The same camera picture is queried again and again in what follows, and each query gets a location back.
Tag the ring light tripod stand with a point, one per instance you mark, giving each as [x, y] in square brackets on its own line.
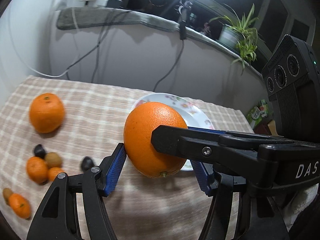
[184, 10]

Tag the large rough mandarin orange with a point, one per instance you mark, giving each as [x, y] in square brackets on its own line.
[46, 113]

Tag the black power adapter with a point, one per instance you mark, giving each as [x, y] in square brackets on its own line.
[114, 4]

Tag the small tangerine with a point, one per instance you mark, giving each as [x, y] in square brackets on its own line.
[53, 172]

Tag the dark plum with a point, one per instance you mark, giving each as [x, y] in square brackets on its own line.
[86, 164]
[39, 151]

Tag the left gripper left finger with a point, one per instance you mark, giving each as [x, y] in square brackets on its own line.
[57, 216]

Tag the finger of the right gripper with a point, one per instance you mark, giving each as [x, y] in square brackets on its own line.
[212, 131]
[197, 146]

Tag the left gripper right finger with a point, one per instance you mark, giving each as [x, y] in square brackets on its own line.
[258, 217]

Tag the brown longan front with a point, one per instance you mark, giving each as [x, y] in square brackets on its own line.
[7, 192]

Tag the potted spider plant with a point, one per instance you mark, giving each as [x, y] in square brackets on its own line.
[239, 34]

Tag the medium tangerine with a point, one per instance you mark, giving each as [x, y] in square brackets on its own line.
[37, 170]

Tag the green snack package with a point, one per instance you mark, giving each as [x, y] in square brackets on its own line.
[257, 113]

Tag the brown longan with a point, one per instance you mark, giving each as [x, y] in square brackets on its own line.
[7, 192]
[53, 160]

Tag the beige checkered tablecloth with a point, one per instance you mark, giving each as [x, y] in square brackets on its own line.
[139, 207]

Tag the small figurine on sill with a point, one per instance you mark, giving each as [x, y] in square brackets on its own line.
[206, 30]

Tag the white floral plate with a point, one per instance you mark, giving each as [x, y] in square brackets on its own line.
[192, 115]

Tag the smooth navel orange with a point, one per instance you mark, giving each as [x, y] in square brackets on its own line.
[138, 129]

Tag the grey windowsill mat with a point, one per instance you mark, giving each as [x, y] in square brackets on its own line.
[88, 17]

